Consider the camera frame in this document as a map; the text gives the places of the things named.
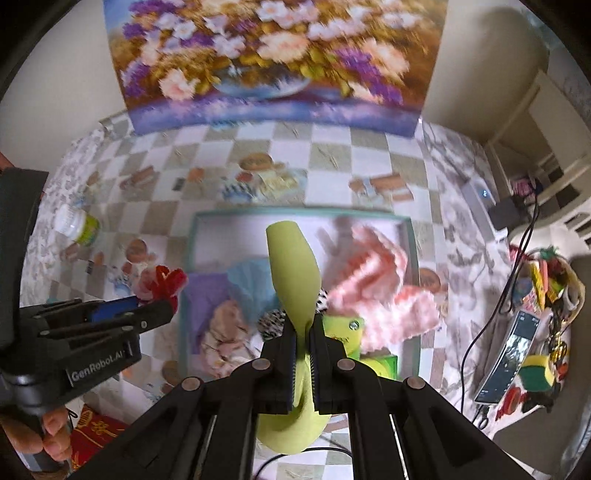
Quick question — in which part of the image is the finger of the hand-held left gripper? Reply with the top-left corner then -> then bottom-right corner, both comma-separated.
18,295 -> 141,324
37,299 -> 175,347

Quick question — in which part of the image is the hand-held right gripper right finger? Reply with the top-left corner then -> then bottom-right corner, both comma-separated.
309,318 -> 527,480

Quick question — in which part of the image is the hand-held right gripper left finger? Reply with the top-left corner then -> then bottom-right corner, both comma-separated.
67,318 -> 298,480

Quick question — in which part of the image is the red fabric flower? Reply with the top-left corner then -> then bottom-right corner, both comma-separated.
139,265 -> 188,312

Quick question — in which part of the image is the purple wipes packet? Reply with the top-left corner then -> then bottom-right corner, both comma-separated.
185,271 -> 241,356

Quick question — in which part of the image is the pink cloth with beige print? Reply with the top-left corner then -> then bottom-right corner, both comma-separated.
201,300 -> 264,370

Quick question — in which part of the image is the green soft sock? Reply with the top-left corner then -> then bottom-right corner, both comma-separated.
254,220 -> 352,455

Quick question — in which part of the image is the teal box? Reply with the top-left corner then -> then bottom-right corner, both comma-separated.
178,206 -> 422,384

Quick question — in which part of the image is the pink and white wavy cloth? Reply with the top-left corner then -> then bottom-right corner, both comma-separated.
323,222 -> 441,356

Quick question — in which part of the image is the yellow-green soft pouch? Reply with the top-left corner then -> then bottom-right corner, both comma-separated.
321,314 -> 365,361

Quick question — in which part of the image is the person's left hand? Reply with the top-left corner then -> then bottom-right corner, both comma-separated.
0,404 -> 75,469

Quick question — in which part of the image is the black and white patterned cloth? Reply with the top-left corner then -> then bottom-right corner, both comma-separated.
256,288 -> 331,342

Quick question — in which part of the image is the green packet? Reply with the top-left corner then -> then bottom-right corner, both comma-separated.
360,353 -> 400,381

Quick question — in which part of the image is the red packet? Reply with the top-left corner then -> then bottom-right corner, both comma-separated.
69,404 -> 139,472

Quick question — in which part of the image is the smartphone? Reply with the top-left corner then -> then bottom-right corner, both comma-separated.
475,310 -> 541,404

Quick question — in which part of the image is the red tape roll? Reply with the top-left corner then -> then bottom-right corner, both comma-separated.
499,388 -> 525,414

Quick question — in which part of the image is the checkered floral printed tablecloth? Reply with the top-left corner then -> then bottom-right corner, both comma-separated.
18,113 -> 522,480

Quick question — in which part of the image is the yellow and green sponge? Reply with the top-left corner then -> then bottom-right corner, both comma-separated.
519,354 -> 557,393

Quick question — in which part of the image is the white device with blue light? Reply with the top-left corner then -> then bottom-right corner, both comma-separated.
462,180 -> 509,241

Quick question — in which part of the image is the basket of colourful items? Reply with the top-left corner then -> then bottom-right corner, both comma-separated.
512,247 -> 575,324

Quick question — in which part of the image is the black power adapter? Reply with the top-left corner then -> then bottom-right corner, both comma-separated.
489,196 -> 527,232

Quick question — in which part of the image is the white basket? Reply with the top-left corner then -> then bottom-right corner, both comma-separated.
508,247 -> 587,418

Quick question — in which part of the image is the flower painting poster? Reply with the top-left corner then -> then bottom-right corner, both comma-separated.
102,0 -> 450,138

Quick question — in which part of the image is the white furniture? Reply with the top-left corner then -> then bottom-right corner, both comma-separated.
485,69 -> 591,232

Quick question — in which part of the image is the black cable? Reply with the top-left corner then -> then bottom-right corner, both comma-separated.
459,182 -> 543,407

